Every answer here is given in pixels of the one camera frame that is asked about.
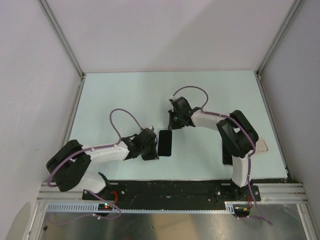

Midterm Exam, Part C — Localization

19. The light blue phone case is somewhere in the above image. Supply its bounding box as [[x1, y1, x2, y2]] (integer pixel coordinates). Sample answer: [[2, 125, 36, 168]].
[[156, 129, 174, 158]]

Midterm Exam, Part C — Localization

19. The black phone pink edge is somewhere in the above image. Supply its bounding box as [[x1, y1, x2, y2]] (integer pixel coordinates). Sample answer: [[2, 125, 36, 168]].
[[221, 142, 233, 166]]

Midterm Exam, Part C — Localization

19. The beige phone case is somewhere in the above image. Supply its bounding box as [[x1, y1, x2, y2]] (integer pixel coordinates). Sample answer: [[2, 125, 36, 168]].
[[255, 138, 269, 154]]

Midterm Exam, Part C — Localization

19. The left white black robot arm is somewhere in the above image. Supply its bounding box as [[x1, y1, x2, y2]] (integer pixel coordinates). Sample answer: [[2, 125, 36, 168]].
[[46, 126, 159, 200]]

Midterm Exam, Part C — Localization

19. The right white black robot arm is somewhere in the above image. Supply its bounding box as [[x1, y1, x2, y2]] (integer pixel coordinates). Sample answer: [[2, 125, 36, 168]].
[[168, 97, 259, 201]]

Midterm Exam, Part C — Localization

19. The left controller board with LEDs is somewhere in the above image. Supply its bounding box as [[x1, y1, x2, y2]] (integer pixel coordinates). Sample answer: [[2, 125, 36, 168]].
[[98, 203, 113, 211]]

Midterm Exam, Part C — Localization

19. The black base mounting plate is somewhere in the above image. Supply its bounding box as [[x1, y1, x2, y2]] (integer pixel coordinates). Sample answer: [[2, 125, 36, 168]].
[[96, 179, 259, 202]]

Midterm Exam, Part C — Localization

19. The right aluminium side rail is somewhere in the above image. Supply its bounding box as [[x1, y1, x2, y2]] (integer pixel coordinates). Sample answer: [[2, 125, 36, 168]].
[[256, 74, 298, 182]]

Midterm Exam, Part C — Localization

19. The aluminium side rail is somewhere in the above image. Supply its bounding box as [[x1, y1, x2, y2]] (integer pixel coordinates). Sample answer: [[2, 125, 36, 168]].
[[256, 74, 298, 182], [51, 74, 86, 181]]

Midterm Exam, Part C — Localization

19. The left aluminium side rail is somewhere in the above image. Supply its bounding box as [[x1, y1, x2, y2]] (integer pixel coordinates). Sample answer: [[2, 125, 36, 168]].
[[51, 74, 86, 181]]

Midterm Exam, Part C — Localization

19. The white slotted cable duct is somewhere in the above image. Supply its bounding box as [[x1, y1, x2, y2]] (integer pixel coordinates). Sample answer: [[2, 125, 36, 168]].
[[46, 201, 237, 215]]

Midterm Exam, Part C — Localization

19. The right controller board with wires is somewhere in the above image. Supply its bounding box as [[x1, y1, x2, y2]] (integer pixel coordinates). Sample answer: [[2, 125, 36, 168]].
[[233, 204, 252, 218]]

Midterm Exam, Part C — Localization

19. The left aluminium corner post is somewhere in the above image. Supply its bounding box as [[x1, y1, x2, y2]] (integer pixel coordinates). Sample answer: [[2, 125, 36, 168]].
[[37, 0, 85, 79]]

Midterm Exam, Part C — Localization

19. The aluminium corner post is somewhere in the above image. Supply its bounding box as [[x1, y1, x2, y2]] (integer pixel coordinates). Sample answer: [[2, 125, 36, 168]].
[[37, 0, 85, 79], [255, 0, 305, 78]]

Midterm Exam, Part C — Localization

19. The right aluminium corner post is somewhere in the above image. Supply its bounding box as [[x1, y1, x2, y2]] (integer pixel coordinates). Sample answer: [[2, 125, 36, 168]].
[[255, 0, 305, 78]]

